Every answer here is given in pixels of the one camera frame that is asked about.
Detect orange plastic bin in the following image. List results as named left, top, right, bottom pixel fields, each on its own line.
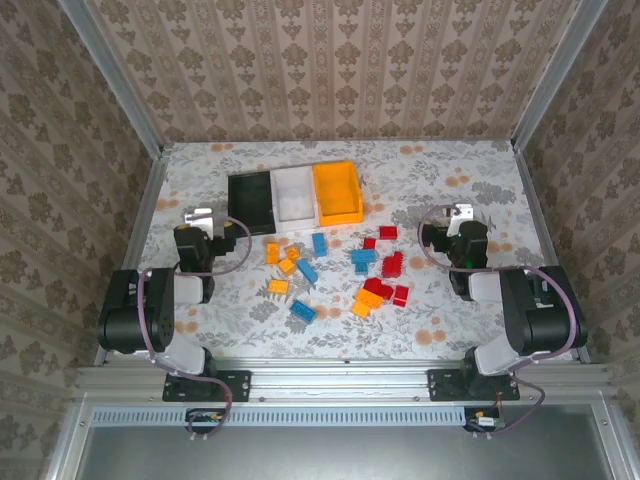
left=312, top=159, right=365, bottom=228

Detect black plastic bin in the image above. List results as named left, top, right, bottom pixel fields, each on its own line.
left=227, top=171, right=278, bottom=237

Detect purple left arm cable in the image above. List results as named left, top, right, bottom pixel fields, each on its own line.
left=136, top=217, right=254, bottom=442

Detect aluminium frame post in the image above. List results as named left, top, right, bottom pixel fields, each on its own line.
left=58, top=0, right=166, bottom=157
left=510, top=0, right=610, bottom=154

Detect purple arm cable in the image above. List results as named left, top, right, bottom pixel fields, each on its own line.
left=417, top=203, right=590, bottom=442
left=136, top=217, right=254, bottom=442

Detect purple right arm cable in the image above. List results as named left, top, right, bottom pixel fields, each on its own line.
left=417, top=203, right=590, bottom=442

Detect small electronics board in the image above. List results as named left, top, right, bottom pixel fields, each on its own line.
left=185, top=408, right=227, bottom=435
left=464, top=407, right=505, bottom=434

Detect floral patterned table cover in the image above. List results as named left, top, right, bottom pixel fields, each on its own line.
left=127, top=141, right=576, bottom=362

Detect long aluminium base rail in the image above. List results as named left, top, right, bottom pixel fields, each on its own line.
left=74, top=359, right=614, bottom=402

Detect grey metal panel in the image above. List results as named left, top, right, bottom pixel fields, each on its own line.
left=44, top=399, right=640, bottom=480

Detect white plastic bin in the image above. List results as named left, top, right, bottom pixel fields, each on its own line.
left=269, top=166, right=321, bottom=232

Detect grey slotted cable duct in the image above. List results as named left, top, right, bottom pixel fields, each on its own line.
left=92, top=404, right=469, bottom=428

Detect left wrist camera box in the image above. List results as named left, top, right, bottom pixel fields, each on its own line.
left=182, top=207, right=215, bottom=236

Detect aluminium side rail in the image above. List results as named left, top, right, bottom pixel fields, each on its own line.
left=93, top=143, right=174, bottom=366
left=513, top=143, right=592, bottom=365

